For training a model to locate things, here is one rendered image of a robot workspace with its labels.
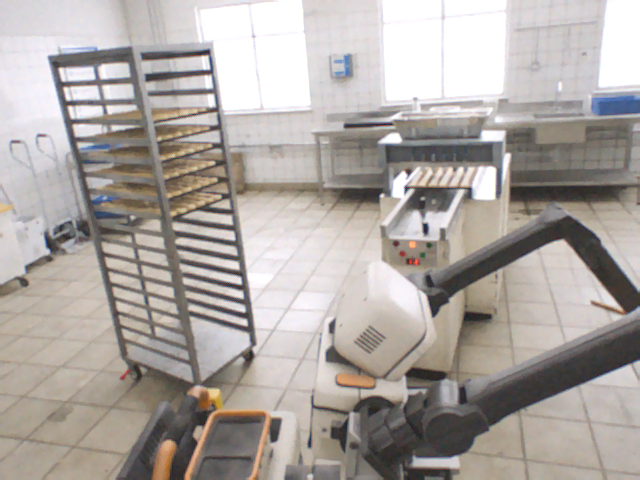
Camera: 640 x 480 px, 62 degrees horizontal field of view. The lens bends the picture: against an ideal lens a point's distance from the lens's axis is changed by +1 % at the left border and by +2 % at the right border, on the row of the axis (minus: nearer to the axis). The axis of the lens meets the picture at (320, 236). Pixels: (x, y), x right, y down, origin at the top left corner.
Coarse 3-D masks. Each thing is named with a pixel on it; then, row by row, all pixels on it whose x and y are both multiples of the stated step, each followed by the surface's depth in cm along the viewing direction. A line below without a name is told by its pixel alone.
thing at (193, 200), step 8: (112, 200) 287; (120, 200) 286; (128, 200) 287; (136, 200) 283; (176, 200) 276; (184, 200) 274; (192, 200) 273; (200, 200) 274; (208, 200) 271; (120, 208) 274; (128, 208) 269; (136, 208) 268; (144, 208) 266; (152, 208) 265; (176, 208) 261; (184, 208) 259; (192, 208) 262
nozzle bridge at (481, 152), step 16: (384, 144) 319; (400, 144) 315; (416, 144) 311; (432, 144) 308; (448, 144) 305; (464, 144) 301; (480, 144) 298; (496, 144) 295; (384, 160) 322; (400, 160) 327; (416, 160) 323; (448, 160) 316; (480, 160) 310; (496, 160) 298; (384, 176) 336; (496, 176) 311; (496, 192) 315
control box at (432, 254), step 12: (408, 240) 257; (420, 240) 254; (432, 240) 252; (396, 252) 261; (408, 252) 259; (420, 252) 256; (432, 252) 254; (408, 264) 261; (420, 264) 259; (432, 264) 256
